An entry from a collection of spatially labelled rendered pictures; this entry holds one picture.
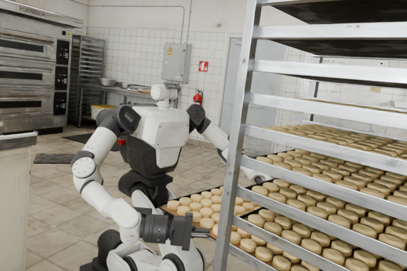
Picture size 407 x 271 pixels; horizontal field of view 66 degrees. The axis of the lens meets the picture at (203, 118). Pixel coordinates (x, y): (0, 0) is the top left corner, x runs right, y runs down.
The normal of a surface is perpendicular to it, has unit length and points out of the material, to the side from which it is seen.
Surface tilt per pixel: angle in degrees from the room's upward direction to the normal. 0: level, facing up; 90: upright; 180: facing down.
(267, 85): 90
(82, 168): 43
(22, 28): 90
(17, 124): 90
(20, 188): 90
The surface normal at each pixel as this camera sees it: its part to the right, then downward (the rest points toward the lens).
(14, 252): 0.88, 0.16
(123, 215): 0.11, -0.74
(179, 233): 0.04, 0.13
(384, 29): -0.68, 0.02
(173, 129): 0.73, 0.18
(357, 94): -0.44, 0.07
